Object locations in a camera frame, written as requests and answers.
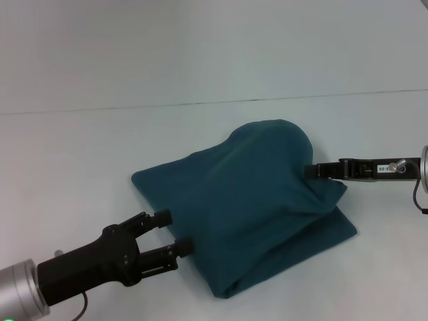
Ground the left arm cable with connectors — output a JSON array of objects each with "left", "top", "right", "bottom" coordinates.
[{"left": 55, "top": 249, "right": 89, "bottom": 321}]

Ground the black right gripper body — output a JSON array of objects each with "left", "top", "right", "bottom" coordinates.
[{"left": 354, "top": 156, "right": 423, "bottom": 184}]

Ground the teal blue shirt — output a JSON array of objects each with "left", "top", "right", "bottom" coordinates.
[{"left": 130, "top": 118, "right": 357, "bottom": 300}]

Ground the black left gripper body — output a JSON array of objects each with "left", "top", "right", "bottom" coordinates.
[{"left": 36, "top": 224, "right": 144, "bottom": 307}]

